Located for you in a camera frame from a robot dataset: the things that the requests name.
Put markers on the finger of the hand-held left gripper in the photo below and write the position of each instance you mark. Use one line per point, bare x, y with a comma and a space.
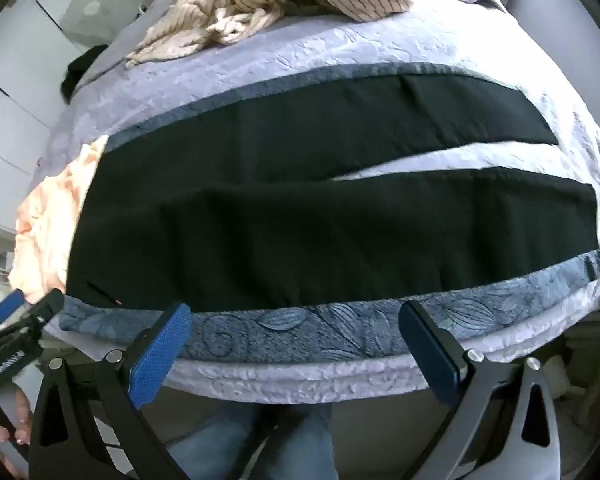
45, 310
7, 307

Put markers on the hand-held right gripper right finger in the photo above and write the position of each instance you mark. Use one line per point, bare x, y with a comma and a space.
430, 355

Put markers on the lavender textured bedspread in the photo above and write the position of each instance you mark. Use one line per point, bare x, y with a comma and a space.
330, 55

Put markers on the white round fan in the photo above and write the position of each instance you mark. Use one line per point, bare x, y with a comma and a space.
87, 10

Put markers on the person's legs in jeans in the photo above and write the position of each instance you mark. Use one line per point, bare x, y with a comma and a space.
250, 440

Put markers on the beige striped blanket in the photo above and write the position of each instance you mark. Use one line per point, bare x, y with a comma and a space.
220, 10

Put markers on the dark cloth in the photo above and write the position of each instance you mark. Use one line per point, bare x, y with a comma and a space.
82, 72

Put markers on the blue-grey patterned cloth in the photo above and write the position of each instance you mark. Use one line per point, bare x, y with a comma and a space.
330, 330

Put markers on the black pants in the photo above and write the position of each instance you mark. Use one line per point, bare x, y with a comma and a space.
280, 210

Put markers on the white wardrobe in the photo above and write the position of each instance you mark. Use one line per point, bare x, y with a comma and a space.
15, 95

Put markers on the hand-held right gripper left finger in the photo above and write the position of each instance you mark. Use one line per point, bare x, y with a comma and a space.
162, 355

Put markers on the person's left hand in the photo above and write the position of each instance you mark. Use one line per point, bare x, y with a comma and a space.
20, 415

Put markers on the white panel board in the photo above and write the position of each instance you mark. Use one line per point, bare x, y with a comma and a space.
565, 15

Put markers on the peach cloth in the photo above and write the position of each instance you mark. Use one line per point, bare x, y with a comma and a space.
45, 220

